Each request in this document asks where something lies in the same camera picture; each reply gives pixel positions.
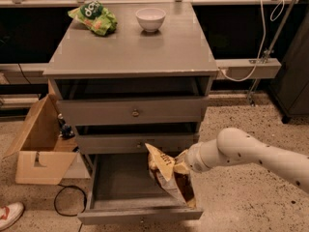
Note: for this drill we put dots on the middle grey drawer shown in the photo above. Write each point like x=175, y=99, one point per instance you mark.
x=118, y=139

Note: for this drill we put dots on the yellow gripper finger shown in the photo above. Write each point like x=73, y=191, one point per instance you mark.
x=180, y=166

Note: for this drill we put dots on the white bowl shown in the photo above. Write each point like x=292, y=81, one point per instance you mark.
x=150, y=19

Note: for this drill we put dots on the bottom grey drawer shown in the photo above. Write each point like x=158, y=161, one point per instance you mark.
x=122, y=191

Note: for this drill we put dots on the open cardboard box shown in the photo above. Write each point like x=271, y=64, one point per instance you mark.
x=43, y=157

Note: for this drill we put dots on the blue object in box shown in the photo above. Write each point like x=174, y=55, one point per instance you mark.
x=65, y=129

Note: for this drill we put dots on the grey drawer cabinet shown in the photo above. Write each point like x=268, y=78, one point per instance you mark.
x=178, y=48

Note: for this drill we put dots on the brown chip bag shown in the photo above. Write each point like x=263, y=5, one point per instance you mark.
x=161, y=170

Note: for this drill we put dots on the top grey drawer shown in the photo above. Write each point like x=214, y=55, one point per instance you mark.
x=139, y=100

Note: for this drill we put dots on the white red sneaker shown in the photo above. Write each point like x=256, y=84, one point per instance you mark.
x=10, y=214

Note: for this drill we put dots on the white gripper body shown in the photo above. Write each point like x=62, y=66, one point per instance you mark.
x=194, y=160

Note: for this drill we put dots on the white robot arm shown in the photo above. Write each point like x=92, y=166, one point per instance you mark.
x=234, y=146

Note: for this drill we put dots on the grey drawer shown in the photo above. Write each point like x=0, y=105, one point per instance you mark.
x=139, y=100
x=118, y=139
x=122, y=191

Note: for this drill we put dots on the metal stand pole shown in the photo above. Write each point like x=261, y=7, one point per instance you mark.
x=261, y=60

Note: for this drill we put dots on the dark grey cabinet right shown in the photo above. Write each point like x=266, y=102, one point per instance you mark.
x=290, y=88

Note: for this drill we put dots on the green chip bag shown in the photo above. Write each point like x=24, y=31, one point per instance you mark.
x=95, y=17

